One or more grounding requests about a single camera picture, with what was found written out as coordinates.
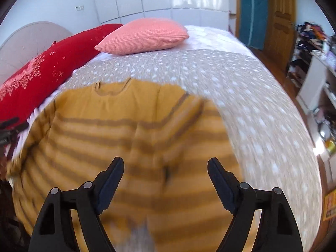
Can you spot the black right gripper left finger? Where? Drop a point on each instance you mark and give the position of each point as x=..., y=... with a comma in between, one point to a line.
x=54, y=229

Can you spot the yellow striped knit sweater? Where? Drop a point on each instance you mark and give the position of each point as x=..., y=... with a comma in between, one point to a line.
x=165, y=137

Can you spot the shoe rack with clothes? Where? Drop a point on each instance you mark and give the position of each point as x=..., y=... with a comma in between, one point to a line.
x=310, y=37

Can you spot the red embroidered pillow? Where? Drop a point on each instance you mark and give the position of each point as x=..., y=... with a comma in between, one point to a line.
x=27, y=89

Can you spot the yellow printed box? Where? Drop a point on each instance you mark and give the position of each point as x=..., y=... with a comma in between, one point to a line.
x=329, y=208

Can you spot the beige heart pattern quilt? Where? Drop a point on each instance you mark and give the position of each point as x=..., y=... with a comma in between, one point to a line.
x=269, y=137

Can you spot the beige round headboard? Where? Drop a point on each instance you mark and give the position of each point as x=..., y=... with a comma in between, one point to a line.
x=26, y=43

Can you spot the white shelf cabinet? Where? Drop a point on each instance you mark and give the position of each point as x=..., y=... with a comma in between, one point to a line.
x=316, y=96

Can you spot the pink knit pillow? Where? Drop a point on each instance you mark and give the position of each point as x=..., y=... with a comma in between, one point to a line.
x=144, y=35

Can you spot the wooden door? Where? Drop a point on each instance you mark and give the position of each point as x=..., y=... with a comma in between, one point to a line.
x=280, y=35

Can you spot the white glossy wardrobe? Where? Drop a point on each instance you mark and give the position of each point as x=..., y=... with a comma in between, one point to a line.
x=206, y=13

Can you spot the teal curtain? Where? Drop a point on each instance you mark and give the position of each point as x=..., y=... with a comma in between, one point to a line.
x=253, y=22

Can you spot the wall power socket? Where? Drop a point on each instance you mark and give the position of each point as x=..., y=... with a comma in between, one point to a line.
x=79, y=8

